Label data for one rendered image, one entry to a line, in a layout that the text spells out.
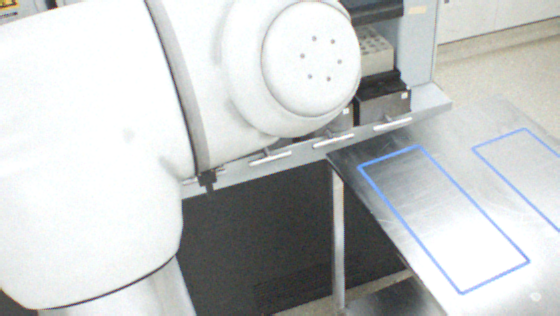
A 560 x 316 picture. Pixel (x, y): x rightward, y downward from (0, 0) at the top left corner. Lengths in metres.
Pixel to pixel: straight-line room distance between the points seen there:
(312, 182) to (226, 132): 1.06
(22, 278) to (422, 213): 0.79
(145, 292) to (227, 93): 0.14
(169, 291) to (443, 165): 0.83
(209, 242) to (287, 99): 1.14
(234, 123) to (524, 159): 0.90
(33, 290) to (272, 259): 1.24
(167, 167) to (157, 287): 0.08
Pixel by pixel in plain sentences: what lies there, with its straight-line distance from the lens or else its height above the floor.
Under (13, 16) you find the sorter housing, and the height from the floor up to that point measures 1.15.
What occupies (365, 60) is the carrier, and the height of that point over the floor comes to 0.87.
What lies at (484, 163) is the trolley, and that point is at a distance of 1.15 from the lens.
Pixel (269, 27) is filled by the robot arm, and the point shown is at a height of 1.42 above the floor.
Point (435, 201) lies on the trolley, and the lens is 1.05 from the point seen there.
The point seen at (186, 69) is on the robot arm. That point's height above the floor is 1.40.
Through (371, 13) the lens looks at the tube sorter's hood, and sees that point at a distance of 1.28.
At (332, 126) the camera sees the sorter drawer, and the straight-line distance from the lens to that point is 1.31.
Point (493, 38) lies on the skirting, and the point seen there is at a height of 0.05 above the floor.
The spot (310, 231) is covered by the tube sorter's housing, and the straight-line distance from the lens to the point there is 1.53.
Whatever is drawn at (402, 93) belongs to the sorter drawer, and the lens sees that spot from 1.35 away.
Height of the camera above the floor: 1.57
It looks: 41 degrees down
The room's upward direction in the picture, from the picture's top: 6 degrees counter-clockwise
